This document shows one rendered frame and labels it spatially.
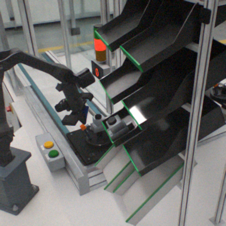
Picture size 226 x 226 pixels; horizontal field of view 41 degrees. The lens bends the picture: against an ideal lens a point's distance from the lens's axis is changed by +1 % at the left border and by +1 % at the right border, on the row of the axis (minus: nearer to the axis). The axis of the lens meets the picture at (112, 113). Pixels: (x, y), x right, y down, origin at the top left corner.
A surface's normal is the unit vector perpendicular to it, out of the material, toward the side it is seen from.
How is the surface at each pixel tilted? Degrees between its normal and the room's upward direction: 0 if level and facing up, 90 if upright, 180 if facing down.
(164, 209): 0
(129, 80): 25
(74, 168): 0
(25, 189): 90
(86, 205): 0
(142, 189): 45
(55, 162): 90
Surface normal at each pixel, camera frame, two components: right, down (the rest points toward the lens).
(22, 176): 0.90, 0.18
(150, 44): -0.44, -0.68
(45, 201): -0.04, -0.84
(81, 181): 0.47, 0.47
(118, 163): -0.70, -0.45
